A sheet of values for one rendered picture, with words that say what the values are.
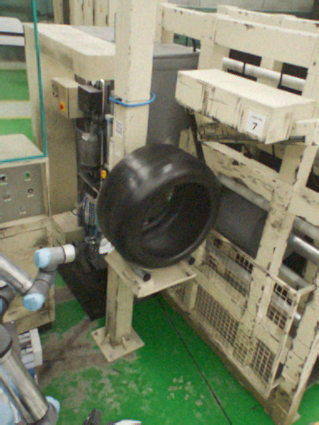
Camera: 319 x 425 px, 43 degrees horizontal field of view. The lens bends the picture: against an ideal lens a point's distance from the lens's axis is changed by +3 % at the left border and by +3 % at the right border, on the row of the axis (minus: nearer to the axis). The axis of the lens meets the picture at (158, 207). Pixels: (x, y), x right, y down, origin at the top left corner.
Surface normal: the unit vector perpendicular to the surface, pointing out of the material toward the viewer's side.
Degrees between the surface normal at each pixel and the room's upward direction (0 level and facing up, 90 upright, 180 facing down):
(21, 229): 90
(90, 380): 0
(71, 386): 0
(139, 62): 90
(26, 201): 90
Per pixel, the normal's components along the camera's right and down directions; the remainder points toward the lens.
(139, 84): 0.56, 0.46
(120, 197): -0.67, -0.25
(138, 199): -0.08, 0.07
